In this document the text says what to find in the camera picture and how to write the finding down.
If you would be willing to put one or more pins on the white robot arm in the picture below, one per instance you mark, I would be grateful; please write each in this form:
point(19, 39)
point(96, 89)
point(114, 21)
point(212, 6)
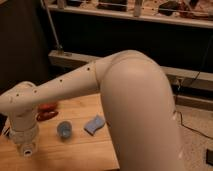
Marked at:
point(137, 102)

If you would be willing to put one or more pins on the blue sponge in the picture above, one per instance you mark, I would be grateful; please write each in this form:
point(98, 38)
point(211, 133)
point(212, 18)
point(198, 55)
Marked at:
point(94, 124)

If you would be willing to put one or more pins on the white wooden shelf unit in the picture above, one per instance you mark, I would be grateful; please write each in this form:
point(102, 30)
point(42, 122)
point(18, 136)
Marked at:
point(185, 54)

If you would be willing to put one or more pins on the red bowl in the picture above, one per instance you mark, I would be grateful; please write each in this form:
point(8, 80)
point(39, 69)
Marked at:
point(46, 111)

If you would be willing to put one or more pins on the black box on floor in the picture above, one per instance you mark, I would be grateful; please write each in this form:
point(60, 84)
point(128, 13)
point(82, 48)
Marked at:
point(209, 157)

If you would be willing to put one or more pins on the metal rod stand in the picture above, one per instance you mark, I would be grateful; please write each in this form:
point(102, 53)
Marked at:
point(59, 47)

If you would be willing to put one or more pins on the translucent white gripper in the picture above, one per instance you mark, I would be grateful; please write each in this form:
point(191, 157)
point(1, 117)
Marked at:
point(25, 141)

